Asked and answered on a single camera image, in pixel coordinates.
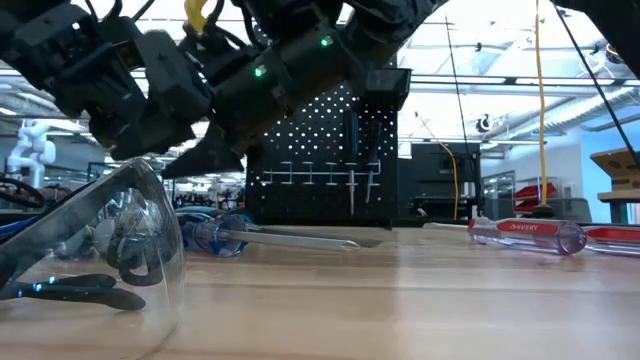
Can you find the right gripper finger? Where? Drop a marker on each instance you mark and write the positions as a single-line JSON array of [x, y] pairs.
[[210, 155]]

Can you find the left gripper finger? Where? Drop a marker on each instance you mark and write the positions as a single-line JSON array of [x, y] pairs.
[[150, 132]]

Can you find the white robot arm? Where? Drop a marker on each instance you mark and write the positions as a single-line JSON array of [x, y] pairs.
[[30, 150]]

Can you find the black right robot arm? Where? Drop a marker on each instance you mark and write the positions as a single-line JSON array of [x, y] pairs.
[[380, 20]]

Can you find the black metal peg board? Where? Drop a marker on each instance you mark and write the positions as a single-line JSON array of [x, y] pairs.
[[310, 200]]

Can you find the black plastic peg board bin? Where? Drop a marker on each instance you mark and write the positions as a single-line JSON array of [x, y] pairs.
[[390, 90]]

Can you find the yellow label tag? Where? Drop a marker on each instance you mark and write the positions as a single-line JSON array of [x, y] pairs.
[[196, 15]]

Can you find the clear safety glasses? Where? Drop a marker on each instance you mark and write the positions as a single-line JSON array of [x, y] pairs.
[[75, 220]]

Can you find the black cabinet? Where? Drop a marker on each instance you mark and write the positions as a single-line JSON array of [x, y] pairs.
[[440, 180]]

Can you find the glass door cabinet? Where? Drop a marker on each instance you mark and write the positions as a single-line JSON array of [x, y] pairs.
[[497, 195]]

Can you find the red storage bin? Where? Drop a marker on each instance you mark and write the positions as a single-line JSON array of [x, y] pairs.
[[525, 206], [537, 191]]

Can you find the grey storage bin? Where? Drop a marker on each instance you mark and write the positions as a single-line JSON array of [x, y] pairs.
[[572, 210]]

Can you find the cardboard box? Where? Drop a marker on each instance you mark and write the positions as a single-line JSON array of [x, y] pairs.
[[617, 167]]

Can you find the wooden shelf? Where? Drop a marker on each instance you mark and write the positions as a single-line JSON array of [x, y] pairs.
[[620, 197]]

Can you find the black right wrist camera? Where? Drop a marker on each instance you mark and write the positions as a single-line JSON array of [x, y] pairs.
[[172, 75]]

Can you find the black aluminium table frame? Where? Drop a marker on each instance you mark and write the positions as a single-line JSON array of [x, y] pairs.
[[440, 221]]

